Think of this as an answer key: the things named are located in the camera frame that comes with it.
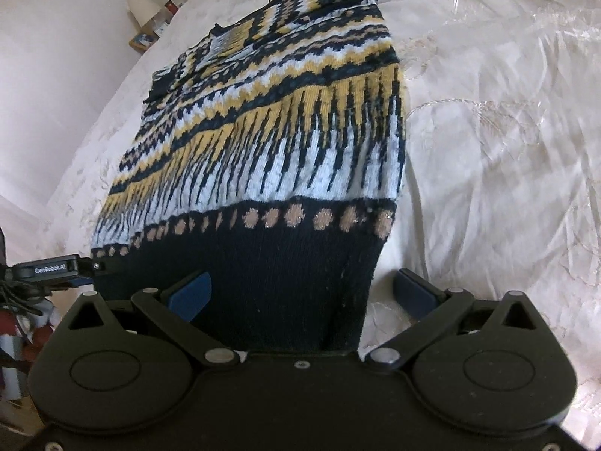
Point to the white floral bedspread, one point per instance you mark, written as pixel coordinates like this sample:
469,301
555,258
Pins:
493,127

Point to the wooden picture frame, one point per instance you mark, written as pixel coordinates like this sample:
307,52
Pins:
142,41

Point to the white table lamp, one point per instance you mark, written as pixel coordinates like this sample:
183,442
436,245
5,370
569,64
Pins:
144,4

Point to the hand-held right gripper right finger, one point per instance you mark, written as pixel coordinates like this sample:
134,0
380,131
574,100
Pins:
415,293

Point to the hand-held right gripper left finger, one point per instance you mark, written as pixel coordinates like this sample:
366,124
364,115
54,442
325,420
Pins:
190,296

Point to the navy yellow patterned knit sweater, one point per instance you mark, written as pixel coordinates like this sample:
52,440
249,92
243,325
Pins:
281,150

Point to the red white patterned cloth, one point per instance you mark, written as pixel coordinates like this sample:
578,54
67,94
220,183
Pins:
21,352

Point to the red figurine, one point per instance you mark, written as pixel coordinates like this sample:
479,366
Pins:
172,7

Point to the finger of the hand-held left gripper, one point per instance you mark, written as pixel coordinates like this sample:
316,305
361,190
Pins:
96,267

